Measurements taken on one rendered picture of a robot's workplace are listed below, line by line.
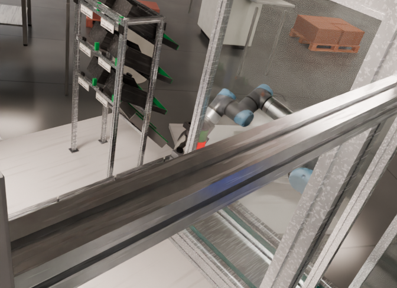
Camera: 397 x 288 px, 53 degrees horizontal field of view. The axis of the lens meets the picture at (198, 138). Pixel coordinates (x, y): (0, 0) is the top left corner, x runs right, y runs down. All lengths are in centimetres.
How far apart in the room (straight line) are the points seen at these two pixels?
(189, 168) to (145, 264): 139
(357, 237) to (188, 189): 332
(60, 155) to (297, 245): 158
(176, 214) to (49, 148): 191
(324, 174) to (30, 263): 47
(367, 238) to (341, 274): 53
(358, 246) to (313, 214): 284
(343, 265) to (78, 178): 207
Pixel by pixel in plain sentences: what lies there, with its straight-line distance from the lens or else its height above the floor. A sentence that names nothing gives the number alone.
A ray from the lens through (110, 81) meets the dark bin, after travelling 176.
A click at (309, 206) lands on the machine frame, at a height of 176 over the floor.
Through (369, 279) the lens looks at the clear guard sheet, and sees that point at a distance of 164.
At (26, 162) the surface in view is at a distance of 205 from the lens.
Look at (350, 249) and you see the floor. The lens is 339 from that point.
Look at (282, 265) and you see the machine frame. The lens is 72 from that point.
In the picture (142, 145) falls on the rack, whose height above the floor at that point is 105.
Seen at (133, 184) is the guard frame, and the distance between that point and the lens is 22.
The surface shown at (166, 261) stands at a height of 86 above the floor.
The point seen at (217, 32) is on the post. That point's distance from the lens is 121.
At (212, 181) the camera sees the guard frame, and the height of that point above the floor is 199.
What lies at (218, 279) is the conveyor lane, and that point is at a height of 92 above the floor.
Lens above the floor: 214
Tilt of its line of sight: 33 degrees down
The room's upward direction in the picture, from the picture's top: 14 degrees clockwise
